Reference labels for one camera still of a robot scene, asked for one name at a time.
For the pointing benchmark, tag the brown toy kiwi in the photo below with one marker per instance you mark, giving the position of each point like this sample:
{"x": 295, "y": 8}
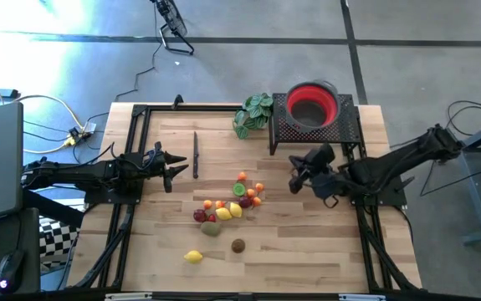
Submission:
{"x": 238, "y": 246}

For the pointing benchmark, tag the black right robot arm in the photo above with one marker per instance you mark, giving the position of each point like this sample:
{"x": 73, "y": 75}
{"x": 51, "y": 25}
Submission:
{"x": 390, "y": 167}

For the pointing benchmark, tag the green toy kiwi half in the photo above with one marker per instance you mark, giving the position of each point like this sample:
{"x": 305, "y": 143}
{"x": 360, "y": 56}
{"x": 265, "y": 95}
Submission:
{"x": 238, "y": 189}

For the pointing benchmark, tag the small black camera mount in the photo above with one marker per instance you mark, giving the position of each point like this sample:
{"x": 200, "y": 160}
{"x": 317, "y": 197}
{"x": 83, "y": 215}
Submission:
{"x": 177, "y": 101}

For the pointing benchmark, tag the white bracket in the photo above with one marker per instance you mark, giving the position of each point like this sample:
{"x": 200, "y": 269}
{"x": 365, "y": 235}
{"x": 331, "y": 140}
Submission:
{"x": 127, "y": 297}
{"x": 361, "y": 297}

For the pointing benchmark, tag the red collapsible colander grey rim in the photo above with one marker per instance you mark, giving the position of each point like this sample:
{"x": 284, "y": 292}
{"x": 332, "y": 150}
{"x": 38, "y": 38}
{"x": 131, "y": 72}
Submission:
{"x": 294, "y": 100}

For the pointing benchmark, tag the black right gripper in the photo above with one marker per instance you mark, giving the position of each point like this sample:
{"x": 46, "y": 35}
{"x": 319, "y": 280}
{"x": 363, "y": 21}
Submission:
{"x": 325, "y": 175}

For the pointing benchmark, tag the grey power strip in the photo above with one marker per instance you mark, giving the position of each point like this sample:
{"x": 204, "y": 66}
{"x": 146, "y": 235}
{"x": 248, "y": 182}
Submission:
{"x": 87, "y": 127}

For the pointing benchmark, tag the black white checkered mat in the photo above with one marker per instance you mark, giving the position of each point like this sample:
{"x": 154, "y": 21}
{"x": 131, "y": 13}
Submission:
{"x": 56, "y": 242}

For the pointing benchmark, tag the red toy strawberry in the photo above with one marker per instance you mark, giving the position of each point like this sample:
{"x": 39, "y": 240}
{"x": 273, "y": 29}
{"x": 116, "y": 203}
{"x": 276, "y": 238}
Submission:
{"x": 211, "y": 217}

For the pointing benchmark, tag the green toy mango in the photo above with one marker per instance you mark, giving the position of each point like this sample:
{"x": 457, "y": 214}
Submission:
{"x": 210, "y": 228}

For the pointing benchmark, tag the black perforated metal shelf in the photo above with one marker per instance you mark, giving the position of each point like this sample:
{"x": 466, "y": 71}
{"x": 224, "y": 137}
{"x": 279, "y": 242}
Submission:
{"x": 290, "y": 134}

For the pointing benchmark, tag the black floor fan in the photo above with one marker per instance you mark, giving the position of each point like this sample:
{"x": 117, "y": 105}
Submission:
{"x": 175, "y": 21}

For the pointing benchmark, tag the dark red toy apple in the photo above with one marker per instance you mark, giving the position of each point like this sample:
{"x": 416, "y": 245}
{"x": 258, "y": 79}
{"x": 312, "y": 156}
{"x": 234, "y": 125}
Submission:
{"x": 245, "y": 202}
{"x": 199, "y": 215}

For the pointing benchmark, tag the yellow toy lemon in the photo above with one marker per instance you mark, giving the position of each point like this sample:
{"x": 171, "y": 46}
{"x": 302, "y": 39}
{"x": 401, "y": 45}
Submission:
{"x": 236, "y": 209}
{"x": 223, "y": 213}
{"x": 193, "y": 256}

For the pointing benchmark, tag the small orange toy pear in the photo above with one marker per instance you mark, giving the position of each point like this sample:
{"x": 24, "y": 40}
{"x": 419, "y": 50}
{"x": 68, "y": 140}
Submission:
{"x": 250, "y": 192}
{"x": 207, "y": 204}
{"x": 220, "y": 204}
{"x": 257, "y": 201}
{"x": 242, "y": 176}
{"x": 259, "y": 187}

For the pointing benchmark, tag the black desk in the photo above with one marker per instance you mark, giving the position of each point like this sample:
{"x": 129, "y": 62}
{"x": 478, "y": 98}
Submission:
{"x": 31, "y": 234}

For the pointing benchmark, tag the artificial striped green leaf plant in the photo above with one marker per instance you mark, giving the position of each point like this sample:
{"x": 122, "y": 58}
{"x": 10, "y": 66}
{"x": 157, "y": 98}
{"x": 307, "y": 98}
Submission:
{"x": 254, "y": 110}

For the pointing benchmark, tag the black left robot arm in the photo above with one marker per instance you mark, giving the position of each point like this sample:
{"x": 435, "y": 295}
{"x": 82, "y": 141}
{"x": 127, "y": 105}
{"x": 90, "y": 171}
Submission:
{"x": 77, "y": 171}

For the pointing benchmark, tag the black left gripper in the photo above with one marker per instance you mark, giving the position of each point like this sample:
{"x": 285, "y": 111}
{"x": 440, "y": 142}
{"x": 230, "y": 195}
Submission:
{"x": 156, "y": 167}

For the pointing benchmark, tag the black computer mouse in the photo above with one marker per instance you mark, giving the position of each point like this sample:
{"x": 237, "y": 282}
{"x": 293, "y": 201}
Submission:
{"x": 10, "y": 269}

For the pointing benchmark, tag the black aluminium rig frame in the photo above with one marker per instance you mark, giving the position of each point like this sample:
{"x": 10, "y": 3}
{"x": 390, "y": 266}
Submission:
{"x": 165, "y": 108}

